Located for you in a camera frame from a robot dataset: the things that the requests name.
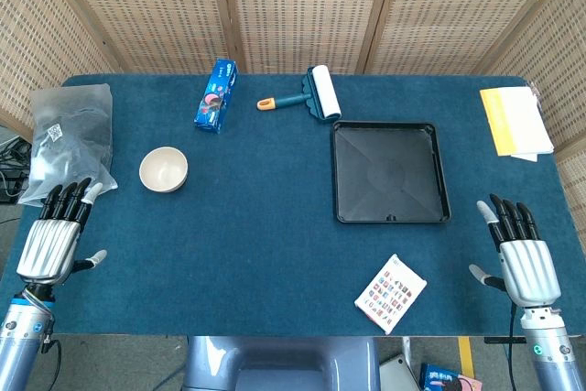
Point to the woven bamboo folding screen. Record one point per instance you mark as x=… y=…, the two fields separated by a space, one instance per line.
x=297 y=6

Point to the grey flat device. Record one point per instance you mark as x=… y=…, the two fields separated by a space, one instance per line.
x=396 y=375

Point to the blue felt table cloth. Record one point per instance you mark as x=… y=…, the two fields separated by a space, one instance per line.
x=252 y=235

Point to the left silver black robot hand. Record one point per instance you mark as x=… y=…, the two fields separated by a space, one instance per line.
x=46 y=244

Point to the black square plastic tray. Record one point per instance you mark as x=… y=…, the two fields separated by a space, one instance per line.
x=389 y=171

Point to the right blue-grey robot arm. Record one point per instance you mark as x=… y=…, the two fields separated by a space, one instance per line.
x=549 y=345

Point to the beige bowl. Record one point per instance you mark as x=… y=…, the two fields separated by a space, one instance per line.
x=163 y=170

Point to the blue-grey robot torso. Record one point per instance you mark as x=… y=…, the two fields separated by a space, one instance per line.
x=279 y=363

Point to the clear bag with black contents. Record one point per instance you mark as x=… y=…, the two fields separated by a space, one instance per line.
x=68 y=144

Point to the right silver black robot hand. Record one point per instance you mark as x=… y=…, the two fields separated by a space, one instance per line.
x=528 y=267

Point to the blue cookie box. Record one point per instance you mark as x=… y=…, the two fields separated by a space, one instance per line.
x=215 y=98

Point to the yellow and white booklet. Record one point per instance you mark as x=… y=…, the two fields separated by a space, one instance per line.
x=515 y=121

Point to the white picture grid card box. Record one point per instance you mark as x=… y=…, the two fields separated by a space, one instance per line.
x=391 y=292

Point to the blue illustrated book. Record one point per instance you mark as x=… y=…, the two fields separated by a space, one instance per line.
x=446 y=378

